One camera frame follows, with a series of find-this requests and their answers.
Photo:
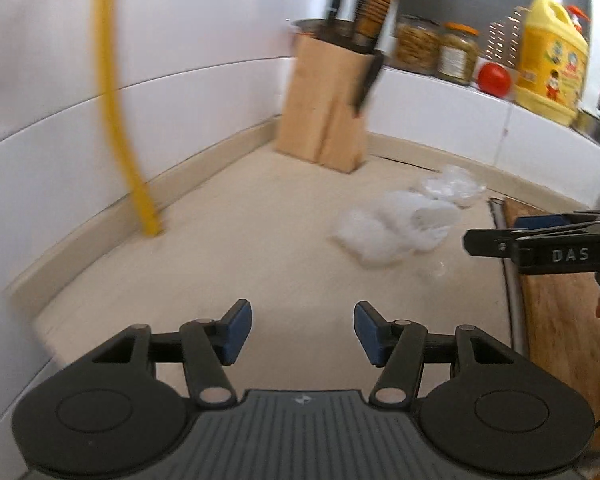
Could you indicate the white plastic bag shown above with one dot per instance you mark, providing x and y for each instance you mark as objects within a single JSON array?
[{"x": 380, "y": 230}]

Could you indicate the red tomato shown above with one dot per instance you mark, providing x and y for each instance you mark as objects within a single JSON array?
[{"x": 494, "y": 79}]

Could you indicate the clear crumpled plastic wrap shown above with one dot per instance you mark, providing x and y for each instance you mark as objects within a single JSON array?
[{"x": 450, "y": 185}]

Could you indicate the wooden cutting board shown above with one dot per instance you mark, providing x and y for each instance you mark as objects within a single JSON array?
[{"x": 560, "y": 310}]

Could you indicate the glass jar with orange lid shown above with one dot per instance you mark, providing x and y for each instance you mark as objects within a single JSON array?
[{"x": 457, "y": 57}]

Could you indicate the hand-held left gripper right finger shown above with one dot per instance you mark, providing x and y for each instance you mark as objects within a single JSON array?
[{"x": 369, "y": 332}]

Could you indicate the glass jar of yellow snacks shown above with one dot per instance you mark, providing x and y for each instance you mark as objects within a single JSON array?
[{"x": 417, "y": 45}]

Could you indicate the wooden knife block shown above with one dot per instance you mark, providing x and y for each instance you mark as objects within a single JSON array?
[{"x": 320, "y": 105}]

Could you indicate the yellow pipe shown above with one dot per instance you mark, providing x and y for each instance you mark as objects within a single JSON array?
[{"x": 110, "y": 85}]

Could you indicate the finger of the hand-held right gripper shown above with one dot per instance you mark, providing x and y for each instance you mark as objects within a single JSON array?
[
  {"x": 485, "y": 243},
  {"x": 537, "y": 222}
]

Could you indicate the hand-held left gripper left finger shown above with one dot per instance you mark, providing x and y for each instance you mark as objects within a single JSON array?
[{"x": 237, "y": 332}]

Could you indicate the yellow detergent bottle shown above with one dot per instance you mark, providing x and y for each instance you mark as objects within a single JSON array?
[{"x": 550, "y": 65}]

